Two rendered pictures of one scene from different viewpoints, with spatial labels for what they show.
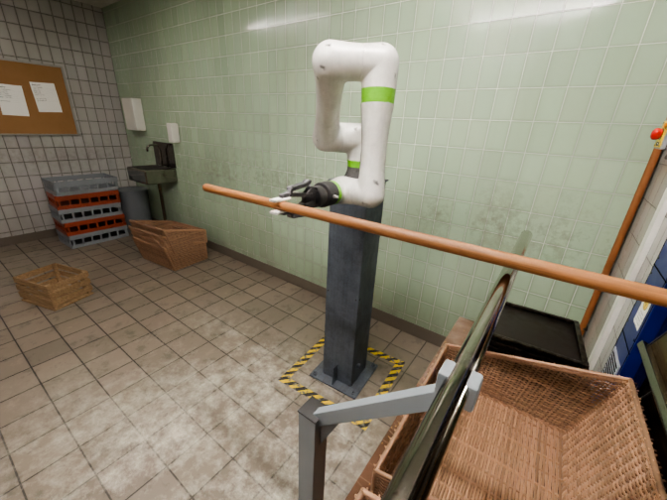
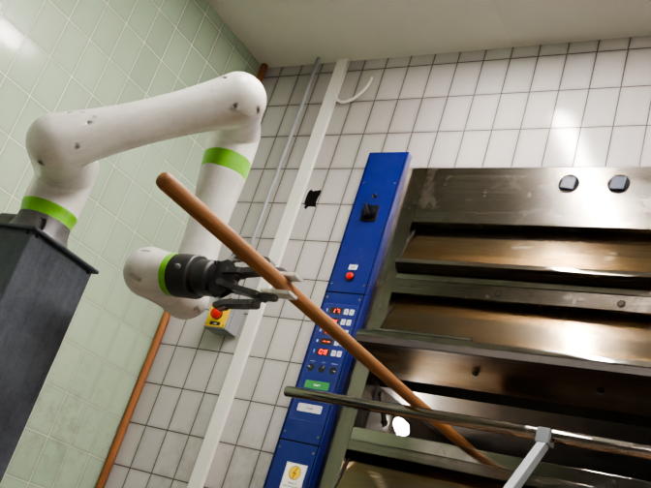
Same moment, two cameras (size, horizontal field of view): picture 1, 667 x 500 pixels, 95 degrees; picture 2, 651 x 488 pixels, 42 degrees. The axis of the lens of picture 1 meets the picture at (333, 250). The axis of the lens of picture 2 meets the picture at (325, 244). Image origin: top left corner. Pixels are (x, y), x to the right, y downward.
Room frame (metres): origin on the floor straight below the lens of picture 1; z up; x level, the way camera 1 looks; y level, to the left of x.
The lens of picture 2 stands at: (0.86, 1.74, 0.68)
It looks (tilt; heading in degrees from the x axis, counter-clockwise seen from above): 22 degrees up; 271
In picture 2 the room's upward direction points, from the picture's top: 18 degrees clockwise
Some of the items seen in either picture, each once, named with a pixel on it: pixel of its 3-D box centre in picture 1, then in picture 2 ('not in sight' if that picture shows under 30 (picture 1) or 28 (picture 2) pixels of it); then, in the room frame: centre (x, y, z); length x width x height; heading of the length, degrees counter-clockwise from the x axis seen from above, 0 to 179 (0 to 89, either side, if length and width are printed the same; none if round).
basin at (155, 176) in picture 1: (154, 183); not in sight; (3.68, 2.20, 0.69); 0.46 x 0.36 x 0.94; 55
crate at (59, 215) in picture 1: (86, 208); not in sight; (3.52, 2.97, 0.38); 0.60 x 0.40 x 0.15; 143
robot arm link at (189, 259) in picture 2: (325, 194); (191, 277); (1.13, 0.04, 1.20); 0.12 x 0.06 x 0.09; 56
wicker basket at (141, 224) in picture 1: (169, 231); not in sight; (3.02, 1.73, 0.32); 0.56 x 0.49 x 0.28; 63
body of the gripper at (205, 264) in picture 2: (312, 196); (218, 279); (1.07, 0.08, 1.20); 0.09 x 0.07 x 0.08; 146
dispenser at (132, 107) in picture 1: (133, 114); not in sight; (4.07, 2.54, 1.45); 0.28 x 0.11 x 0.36; 55
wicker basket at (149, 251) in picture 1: (171, 247); not in sight; (3.02, 1.75, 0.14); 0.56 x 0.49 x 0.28; 61
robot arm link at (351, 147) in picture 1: (358, 145); (60, 183); (1.51, -0.09, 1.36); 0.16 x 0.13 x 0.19; 93
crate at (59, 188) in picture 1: (81, 184); not in sight; (3.53, 2.96, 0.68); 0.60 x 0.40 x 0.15; 145
